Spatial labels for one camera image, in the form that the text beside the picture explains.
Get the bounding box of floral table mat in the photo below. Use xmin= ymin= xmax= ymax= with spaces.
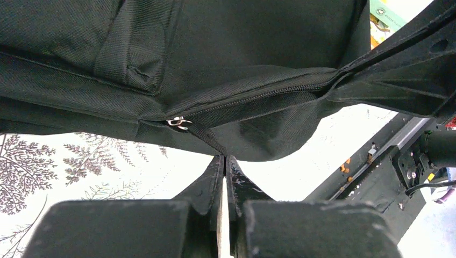
xmin=1 ymin=104 xmax=401 ymax=257

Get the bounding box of black fabric student bag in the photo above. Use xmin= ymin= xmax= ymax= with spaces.
xmin=1 ymin=1 xmax=370 ymax=162

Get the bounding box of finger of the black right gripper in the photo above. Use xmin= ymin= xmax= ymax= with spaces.
xmin=329 ymin=1 xmax=455 ymax=119

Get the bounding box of yellow green children book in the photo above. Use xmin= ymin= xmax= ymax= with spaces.
xmin=369 ymin=0 xmax=407 ymax=49

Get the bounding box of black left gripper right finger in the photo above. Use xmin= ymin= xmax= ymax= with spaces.
xmin=226 ymin=156 xmax=272 ymax=257

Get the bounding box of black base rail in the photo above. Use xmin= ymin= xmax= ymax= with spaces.
xmin=303 ymin=113 xmax=450 ymax=246

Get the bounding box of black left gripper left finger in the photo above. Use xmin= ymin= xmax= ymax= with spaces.
xmin=173 ymin=155 xmax=225 ymax=257

